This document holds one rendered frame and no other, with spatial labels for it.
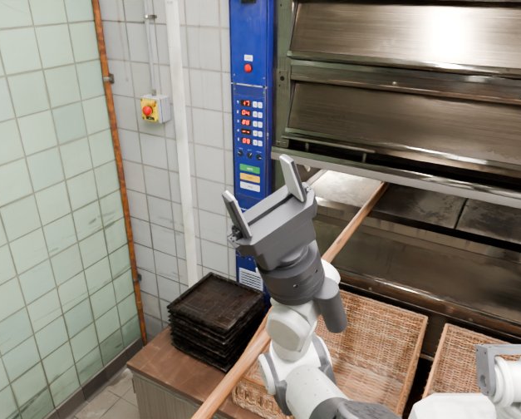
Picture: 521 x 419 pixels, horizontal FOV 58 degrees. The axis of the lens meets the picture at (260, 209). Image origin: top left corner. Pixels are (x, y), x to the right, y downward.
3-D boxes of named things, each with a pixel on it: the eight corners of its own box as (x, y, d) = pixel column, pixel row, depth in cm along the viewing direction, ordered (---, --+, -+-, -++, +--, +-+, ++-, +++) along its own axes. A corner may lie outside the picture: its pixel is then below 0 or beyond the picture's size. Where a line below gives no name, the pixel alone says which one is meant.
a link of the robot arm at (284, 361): (317, 294, 83) (304, 331, 99) (263, 313, 81) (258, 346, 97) (342, 351, 78) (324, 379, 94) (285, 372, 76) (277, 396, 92)
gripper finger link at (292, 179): (276, 154, 56) (287, 190, 60) (291, 165, 54) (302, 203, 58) (287, 147, 56) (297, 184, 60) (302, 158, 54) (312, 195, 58)
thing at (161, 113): (153, 116, 200) (150, 92, 196) (171, 120, 196) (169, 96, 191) (141, 120, 194) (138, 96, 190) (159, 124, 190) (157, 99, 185)
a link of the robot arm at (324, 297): (287, 229, 72) (302, 273, 79) (249, 283, 66) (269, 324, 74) (355, 250, 65) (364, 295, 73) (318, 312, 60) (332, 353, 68)
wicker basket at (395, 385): (287, 324, 205) (290, 272, 193) (419, 371, 181) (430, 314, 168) (228, 403, 167) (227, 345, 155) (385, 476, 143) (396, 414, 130)
